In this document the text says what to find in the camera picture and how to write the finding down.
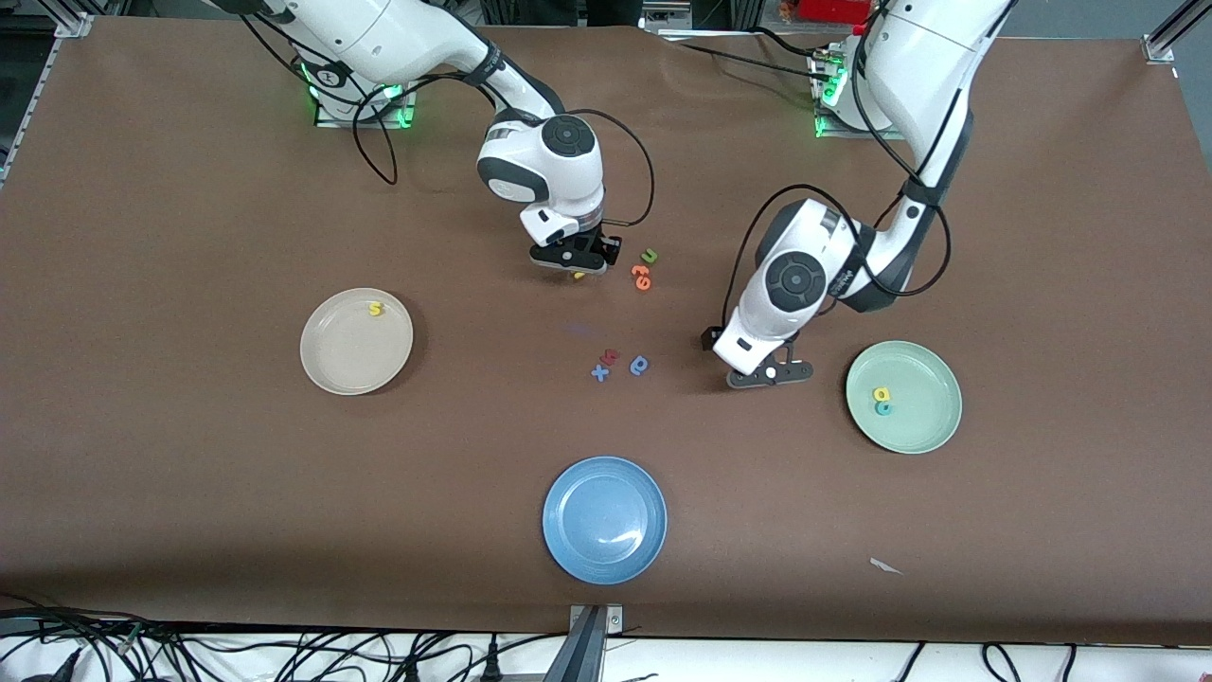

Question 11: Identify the pale green plate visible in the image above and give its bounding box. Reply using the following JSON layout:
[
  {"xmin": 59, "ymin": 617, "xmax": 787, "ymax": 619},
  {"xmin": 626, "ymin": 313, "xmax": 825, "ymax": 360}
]
[{"xmin": 845, "ymin": 340, "xmax": 964, "ymax": 456}]

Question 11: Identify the brown table cover mat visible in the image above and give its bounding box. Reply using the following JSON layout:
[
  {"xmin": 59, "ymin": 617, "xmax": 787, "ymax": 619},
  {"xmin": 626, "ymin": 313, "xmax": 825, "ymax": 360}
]
[{"xmin": 0, "ymin": 17, "xmax": 1212, "ymax": 647}]

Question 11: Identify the red box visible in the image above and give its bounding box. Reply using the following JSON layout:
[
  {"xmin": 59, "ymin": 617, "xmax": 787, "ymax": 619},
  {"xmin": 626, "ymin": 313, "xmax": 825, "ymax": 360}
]
[{"xmin": 798, "ymin": 0, "xmax": 877, "ymax": 26}]

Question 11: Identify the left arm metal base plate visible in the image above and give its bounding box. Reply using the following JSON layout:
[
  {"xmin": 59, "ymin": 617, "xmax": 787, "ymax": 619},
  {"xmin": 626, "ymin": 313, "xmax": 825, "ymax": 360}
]
[{"xmin": 812, "ymin": 45, "xmax": 916, "ymax": 142}]

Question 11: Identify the aluminium table edge bracket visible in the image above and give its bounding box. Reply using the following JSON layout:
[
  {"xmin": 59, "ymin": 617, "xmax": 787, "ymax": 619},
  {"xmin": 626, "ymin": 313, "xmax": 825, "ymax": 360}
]
[{"xmin": 568, "ymin": 603, "xmax": 626, "ymax": 682}]

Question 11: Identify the aluminium frame profile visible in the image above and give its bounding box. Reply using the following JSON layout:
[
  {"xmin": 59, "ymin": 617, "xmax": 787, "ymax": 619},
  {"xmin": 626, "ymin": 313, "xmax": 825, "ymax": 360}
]
[
  {"xmin": 1141, "ymin": 0, "xmax": 1212, "ymax": 65},
  {"xmin": 0, "ymin": 13, "xmax": 96, "ymax": 186}
]

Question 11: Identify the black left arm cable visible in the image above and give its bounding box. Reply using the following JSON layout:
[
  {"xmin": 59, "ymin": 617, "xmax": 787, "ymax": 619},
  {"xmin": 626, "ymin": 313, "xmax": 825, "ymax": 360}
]
[{"xmin": 722, "ymin": 0, "xmax": 952, "ymax": 332}]

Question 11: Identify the black base cable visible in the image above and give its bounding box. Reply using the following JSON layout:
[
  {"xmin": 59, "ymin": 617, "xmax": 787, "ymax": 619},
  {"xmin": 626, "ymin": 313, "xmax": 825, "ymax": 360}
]
[
  {"xmin": 678, "ymin": 42, "xmax": 823, "ymax": 77},
  {"xmin": 753, "ymin": 27, "xmax": 834, "ymax": 58}
]

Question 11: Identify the blue plate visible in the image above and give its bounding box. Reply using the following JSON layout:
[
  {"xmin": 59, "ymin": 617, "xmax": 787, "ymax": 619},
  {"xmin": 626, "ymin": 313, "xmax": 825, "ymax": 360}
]
[{"xmin": 542, "ymin": 456, "xmax": 668, "ymax": 586}]

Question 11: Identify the beige brown plate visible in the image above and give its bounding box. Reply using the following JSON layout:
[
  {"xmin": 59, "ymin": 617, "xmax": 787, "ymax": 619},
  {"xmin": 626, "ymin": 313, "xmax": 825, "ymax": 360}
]
[{"xmin": 299, "ymin": 287, "xmax": 415, "ymax": 396}]

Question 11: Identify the black cable tangle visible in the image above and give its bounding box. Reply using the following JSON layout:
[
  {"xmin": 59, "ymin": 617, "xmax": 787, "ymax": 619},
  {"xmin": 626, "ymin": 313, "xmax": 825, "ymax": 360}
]
[{"xmin": 0, "ymin": 592, "xmax": 569, "ymax": 682}]

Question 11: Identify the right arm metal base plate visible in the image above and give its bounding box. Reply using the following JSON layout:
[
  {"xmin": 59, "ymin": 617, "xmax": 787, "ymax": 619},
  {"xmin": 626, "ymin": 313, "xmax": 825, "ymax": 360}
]
[{"xmin": 315, "ymin": 38, "xmax": 422, "ymax": 130}]

